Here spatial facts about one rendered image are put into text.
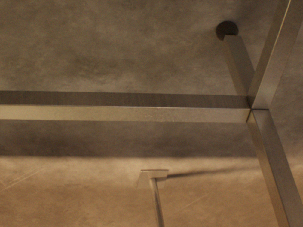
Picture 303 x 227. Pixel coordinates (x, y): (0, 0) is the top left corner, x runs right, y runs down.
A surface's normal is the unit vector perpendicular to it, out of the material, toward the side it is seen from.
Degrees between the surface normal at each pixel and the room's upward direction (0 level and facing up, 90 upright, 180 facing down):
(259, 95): 0
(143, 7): 0
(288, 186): 90
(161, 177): 0
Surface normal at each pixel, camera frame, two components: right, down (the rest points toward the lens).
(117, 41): 0.14, 0.71
